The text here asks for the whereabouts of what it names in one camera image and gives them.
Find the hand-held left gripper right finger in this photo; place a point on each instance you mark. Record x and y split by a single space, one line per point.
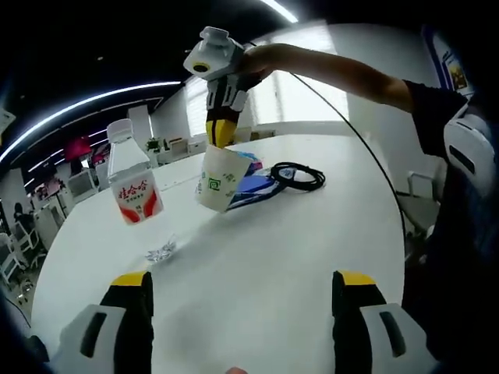
390 335

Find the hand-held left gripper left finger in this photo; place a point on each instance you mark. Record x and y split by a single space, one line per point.
93 335

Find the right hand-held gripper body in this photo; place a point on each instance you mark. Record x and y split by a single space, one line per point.
216 54

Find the white paper cup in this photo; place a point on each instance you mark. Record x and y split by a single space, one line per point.
218 183

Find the wet wipes pack blue lid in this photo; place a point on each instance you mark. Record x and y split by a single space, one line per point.
253 191

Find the clear water bottle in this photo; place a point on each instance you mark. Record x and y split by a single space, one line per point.
134 195

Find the person's left hand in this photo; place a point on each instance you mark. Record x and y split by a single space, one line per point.
236 370

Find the small window blinds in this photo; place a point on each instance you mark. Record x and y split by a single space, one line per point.
197 113

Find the potted plant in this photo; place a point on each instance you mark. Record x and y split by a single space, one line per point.
153 145

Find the large window blinds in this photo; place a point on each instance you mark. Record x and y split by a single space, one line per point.
304 105

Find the straight ceiling light strip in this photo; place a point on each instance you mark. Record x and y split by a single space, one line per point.
278 9

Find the curved ceiling light strip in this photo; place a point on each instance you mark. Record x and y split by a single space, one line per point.
78 105

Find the white table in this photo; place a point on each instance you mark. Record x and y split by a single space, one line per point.
253 253

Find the pink hanging sign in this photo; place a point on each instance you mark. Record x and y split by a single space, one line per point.
77 148

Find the white chair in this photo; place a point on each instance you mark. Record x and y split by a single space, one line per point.
421 195

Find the white monitor back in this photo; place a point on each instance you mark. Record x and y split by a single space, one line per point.
82 185

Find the white chest device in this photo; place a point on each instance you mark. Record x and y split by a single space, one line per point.
466 140

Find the blue framed wall poster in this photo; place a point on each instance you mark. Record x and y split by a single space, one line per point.
454 66

